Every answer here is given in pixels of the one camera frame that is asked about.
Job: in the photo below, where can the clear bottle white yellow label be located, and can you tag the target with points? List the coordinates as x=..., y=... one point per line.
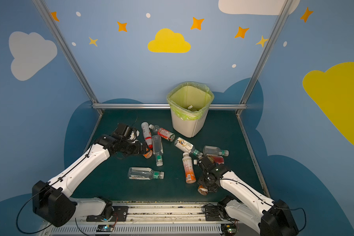
x=215, y=151

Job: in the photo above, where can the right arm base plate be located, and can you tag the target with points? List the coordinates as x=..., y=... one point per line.
x=215, y=213

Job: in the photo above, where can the yellow red tea bottle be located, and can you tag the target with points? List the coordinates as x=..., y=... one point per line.
x=215, y=159

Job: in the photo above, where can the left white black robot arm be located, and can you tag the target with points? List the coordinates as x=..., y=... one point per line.
x=53, y=202

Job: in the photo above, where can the right controller board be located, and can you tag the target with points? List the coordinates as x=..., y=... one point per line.
x=228, y=229

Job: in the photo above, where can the left controller board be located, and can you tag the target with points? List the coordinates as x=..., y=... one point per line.
x=105, y=228

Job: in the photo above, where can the green plastic bin liner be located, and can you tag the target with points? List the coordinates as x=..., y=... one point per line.
x=190, y=93

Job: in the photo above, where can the horizontal aluminium frame bar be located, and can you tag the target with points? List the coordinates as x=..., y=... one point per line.
x=141, y=106

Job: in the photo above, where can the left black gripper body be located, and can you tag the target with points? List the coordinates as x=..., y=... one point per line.
x=138, y=147

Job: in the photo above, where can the left aluminium frame post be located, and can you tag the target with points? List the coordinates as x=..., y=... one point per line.
x=46, y=15

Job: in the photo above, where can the white orange gradient bottle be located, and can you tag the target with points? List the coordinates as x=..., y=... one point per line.
x=188, y=168

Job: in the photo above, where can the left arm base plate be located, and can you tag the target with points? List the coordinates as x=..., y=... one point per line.
x=110, y=214

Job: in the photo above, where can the white bottle red cap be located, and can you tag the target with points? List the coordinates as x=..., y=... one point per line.
x=147, y=134

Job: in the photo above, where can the right aluminium frame post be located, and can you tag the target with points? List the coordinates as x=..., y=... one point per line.
x=274, y=34

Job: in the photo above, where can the aluminium frame post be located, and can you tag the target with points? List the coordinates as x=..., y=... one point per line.
x=46, y=15
x=274, y=34

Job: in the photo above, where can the crushed clear bottle green cap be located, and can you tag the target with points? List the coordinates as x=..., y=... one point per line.
x=141, y=173

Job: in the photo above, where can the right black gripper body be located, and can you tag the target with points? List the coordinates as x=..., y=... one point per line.
x=206, y=179

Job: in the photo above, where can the white orange label bottle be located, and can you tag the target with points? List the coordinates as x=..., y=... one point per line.
x=148, y=153

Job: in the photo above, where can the white label green cap bottle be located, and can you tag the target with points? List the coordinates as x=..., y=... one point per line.
x=186, y=146

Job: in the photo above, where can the clear bottle red label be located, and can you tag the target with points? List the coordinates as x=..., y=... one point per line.
x=167, y=135

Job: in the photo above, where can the white waste bin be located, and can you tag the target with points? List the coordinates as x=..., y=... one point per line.
x=188, y=128

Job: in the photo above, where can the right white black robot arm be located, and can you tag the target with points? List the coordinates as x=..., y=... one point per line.
x=244, y=204

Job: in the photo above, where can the brown coffee bottle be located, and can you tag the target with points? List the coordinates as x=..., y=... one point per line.
x=203, y=190

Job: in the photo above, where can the controller board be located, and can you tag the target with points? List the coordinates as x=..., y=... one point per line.
x=105, y=228
x=228, y=229

